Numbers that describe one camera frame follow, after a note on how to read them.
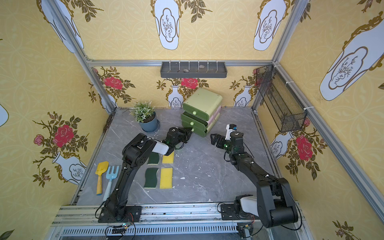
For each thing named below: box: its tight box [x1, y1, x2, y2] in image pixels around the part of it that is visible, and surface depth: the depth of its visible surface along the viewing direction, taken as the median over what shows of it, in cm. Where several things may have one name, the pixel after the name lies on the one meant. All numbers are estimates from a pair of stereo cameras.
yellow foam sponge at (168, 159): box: [162, 151, 175, 164], surface depth 92 cm
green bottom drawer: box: [191, 126, 208, 138], surface depth 100 cm
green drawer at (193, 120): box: [181, 111, 208, 130], surface depth 97 cm
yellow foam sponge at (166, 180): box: [159, 167, 173, 189], surface depth 86 cm
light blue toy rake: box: [103, 166, 120, 202], surface depth 85 cm
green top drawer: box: [182, 103, 210, 121], surface depth 94 cm
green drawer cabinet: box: [181, 87, 223, 138], surface depth 97 cm
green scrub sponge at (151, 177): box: [144, 167, 159, 188], surface depth 86 cm
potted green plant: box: [129, 101, 158, 132], surface depth 97 cm
